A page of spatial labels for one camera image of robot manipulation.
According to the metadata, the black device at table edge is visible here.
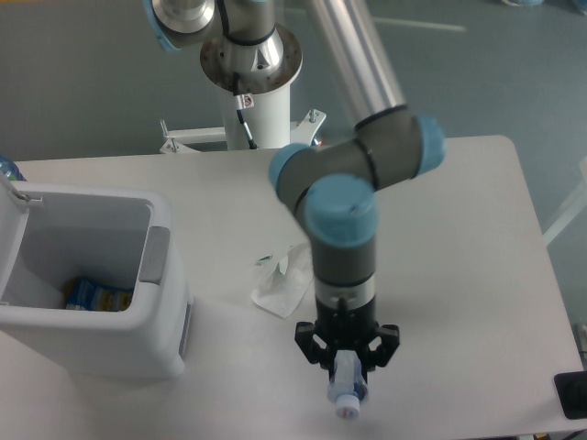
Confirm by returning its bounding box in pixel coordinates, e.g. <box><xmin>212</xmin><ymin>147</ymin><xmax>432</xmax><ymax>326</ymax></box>
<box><xmin>554</xmin><ymin>370</ymin><xmax>586</xmax><ymax>420</ymax></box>

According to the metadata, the white plastic trash can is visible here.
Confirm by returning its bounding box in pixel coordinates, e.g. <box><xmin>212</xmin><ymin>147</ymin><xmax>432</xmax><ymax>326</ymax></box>
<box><xmin>1</xmin><ymin>179</ymin><xmax>194</xmax><ymax>379</ymax></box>

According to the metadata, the clear crushed plastic bottle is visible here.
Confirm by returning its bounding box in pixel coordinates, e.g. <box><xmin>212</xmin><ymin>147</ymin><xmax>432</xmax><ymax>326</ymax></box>
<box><xmin>327</xmin><ymin>350</ymin><xmax>369</xmax><ymax>421</ymax></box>

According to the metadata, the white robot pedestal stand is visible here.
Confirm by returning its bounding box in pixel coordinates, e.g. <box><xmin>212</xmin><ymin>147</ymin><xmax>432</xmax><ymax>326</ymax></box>
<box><xmin>158</xmin><ymin>22</ymin><xmax>327</xmax><ymax>155</ymax></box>

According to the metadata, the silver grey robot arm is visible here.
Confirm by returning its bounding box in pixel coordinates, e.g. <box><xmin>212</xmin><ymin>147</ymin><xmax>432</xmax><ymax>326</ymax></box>
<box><xmin>143</xmin><ymin>1</ymin><xmax>446</xmax><ymax>372</ymax></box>

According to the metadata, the white plastic wrapper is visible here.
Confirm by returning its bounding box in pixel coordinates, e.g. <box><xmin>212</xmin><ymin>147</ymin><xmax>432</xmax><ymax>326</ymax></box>
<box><xmin>250</xmin><ymin>242</ymin><xmax>314</xmax><ymax>319</ymax></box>

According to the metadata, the blue yellow snack packet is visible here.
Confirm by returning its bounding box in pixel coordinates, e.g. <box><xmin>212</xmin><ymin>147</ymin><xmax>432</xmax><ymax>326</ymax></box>
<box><xmin>64</xmin><ymin>277</ymin><xmax>134</xmax><ymax>313</ymax></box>

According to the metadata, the white frame at right edge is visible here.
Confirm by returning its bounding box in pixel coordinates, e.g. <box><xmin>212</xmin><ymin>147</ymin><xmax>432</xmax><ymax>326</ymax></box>
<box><xmin>543</xmin><ymin>158</ymin><xmax>586</xmax><ymax>247</ymax></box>

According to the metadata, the blue capped bottle behind bin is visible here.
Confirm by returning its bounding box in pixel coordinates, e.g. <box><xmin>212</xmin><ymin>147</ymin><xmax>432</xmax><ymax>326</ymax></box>
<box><xmin>0</xmin><ymin>154</ymin><xmax>26</xmax><ymax>182</ymax></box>

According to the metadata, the black cable on pedestal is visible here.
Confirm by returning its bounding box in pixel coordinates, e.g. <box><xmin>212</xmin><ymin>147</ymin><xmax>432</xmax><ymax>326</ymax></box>
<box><xmin>231</xmin><ymin>71</ymin><xmax>260</xmax><ymax>150</ymax></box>

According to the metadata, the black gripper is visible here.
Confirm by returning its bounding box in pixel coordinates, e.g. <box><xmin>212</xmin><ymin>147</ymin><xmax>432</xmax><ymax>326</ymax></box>
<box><xmin>294</xmin><ymin>300</ymin><xmax>400</xmax><ymax>372</ymax></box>

